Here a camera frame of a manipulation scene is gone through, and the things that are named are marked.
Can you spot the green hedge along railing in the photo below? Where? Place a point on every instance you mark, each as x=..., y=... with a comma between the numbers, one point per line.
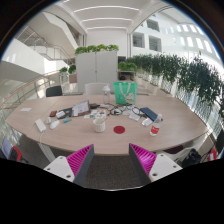
x=186, y=75

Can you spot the potted green plants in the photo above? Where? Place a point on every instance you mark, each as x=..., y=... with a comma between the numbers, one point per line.
x=71, y=69

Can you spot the black pouch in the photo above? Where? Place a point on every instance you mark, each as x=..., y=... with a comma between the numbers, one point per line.
x=94, y=106

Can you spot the clear white-lidded shaker bottle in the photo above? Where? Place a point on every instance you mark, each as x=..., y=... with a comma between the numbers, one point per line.
x=106, y=96

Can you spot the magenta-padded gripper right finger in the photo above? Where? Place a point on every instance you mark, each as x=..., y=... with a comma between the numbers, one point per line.
x=143, y=160

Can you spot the white card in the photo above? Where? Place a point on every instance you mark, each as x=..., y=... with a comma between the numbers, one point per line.
x=134, y=117

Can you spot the flat round red coaster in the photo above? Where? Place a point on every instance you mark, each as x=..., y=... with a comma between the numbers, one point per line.
x=119, y=129

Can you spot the ceiling light strips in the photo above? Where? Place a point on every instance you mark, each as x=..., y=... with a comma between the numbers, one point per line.
x=106, y=19

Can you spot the green plants on cabinet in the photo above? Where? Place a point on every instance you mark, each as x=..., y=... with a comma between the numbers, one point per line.
x=96, y=48

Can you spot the green tote bag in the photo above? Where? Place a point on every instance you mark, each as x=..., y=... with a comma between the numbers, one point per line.
x=125, y=93

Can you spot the black chair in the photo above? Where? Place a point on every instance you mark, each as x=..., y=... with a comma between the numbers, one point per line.
x=54, y=91

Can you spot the plant shelf unit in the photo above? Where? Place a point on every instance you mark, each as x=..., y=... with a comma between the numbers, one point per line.
x=127, y=66

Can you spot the dark blue keyboard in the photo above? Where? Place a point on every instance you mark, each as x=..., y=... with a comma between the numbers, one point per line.
x=148, y=113

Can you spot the clear red-labelled water bottle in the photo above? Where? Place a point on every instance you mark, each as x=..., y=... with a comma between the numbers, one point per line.
x=155, y=128

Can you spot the white packet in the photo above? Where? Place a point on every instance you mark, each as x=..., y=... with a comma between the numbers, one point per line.
x=147, y=122

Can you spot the colourful sticker sheet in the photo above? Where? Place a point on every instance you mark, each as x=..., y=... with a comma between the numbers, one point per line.
x=96, y=114

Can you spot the white tall cabinet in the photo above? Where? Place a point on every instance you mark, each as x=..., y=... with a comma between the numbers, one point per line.
x=96, y=71

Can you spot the black tablet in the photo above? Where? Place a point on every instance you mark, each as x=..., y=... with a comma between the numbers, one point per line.
x=66, y=111

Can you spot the white computer mouse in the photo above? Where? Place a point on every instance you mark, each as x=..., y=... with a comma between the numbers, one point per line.
x=54, y=124

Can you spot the white chair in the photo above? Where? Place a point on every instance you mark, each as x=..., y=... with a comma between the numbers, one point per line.
x=95, y=88

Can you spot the small white charger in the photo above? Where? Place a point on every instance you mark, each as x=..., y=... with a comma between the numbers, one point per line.
x=48, y=120

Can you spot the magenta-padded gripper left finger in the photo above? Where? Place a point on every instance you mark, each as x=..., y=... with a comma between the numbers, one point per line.
x=80, y=161

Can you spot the white power strip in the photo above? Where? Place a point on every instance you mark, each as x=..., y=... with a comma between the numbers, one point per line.
x=40, y=125

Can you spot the white printed booklet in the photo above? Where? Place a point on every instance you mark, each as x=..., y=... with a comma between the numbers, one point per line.
x=81, y=108

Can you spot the white paper sheet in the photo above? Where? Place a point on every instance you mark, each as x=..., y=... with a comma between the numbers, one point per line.
x=25, y=109

